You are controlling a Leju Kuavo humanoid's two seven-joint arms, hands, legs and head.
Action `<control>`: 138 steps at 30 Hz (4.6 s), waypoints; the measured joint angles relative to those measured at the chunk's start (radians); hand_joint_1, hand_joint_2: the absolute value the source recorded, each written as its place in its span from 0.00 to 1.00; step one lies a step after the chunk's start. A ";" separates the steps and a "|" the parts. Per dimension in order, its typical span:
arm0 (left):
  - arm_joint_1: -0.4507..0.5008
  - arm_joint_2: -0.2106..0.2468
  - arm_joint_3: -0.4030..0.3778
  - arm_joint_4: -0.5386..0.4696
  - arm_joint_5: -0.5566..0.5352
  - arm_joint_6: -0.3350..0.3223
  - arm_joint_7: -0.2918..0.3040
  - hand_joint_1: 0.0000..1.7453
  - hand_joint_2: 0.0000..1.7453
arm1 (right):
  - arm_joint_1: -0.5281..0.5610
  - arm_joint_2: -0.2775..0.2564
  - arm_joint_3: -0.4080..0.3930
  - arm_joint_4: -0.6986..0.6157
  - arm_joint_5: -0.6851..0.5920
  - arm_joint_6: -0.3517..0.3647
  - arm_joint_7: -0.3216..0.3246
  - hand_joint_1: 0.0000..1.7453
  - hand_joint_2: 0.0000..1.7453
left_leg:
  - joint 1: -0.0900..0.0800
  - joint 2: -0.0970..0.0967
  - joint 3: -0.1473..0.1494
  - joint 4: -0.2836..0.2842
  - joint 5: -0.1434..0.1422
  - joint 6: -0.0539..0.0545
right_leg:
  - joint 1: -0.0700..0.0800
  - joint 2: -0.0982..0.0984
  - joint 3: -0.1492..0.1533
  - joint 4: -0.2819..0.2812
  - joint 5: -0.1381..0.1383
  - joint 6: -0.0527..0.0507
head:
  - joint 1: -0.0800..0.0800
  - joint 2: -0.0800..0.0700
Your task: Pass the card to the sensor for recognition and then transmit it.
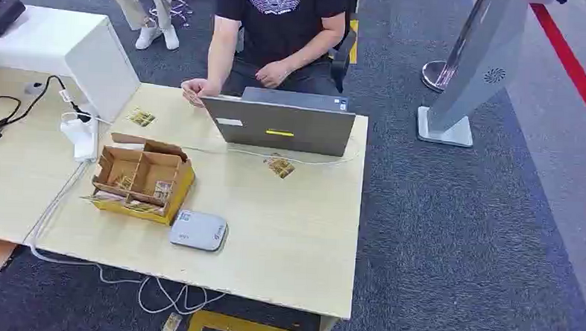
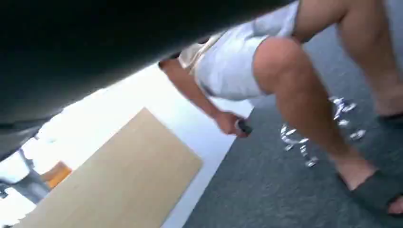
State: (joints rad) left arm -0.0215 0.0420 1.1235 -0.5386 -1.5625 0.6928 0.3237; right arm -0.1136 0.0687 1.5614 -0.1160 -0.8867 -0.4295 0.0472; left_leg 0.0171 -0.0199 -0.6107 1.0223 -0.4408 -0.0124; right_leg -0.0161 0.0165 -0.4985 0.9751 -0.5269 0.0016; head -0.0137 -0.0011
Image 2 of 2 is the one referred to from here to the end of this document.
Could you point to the person with bare legs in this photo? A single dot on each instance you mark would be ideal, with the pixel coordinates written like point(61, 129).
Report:
point(283, 69)

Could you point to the pale wooden desk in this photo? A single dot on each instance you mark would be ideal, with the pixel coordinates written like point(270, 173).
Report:
point(126, 176)

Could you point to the chrome chair base with casters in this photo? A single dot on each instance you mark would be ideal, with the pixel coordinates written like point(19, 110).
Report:
point(291, 140)

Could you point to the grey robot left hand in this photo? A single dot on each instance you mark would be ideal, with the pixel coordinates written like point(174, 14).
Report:
point(78, 47)

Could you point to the small dark handheld device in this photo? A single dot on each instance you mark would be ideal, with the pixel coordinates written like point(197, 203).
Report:
point(245, 126)

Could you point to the person's hand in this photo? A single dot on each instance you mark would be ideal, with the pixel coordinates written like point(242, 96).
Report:
point(226, 122)

